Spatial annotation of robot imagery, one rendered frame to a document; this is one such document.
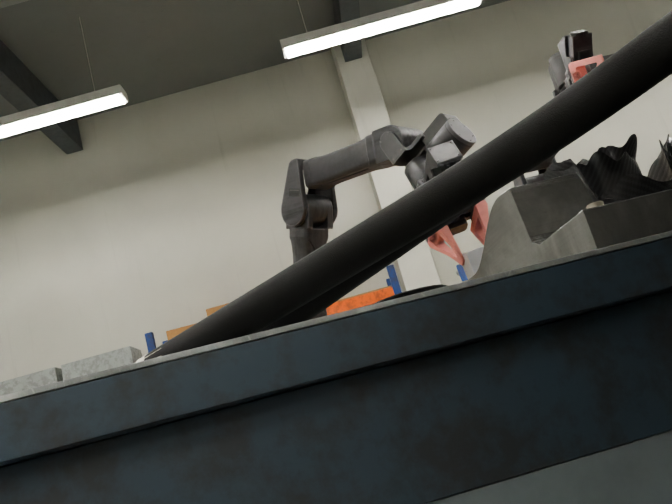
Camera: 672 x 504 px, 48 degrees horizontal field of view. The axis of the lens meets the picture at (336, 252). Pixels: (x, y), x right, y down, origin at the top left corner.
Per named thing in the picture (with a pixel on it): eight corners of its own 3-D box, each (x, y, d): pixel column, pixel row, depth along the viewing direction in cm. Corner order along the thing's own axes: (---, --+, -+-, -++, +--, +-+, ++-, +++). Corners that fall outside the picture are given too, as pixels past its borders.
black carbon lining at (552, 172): (489, 297, 110) (469, 236, 112) (589, 271, 113) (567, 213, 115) (594, 219, 77) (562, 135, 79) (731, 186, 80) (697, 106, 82)
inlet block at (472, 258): (452, 292, 126) (440, 262, 126) (478, 282, 127) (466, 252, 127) (479, 286, 113) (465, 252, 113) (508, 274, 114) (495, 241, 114)
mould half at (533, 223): (454, 359, 113) (428, 274, 116) (610, 318, 118) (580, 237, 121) (606, 273, 65) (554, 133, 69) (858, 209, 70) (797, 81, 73)
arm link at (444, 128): (488, 145, 122) (448, 96, 128) (457, 140, 116) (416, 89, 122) (445, 195, 129) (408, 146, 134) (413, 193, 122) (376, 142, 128)
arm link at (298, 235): (333, 364, 145) (333, 194, 145) (308, 368, 141) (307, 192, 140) (311, 360, 150) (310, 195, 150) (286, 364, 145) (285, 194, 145)
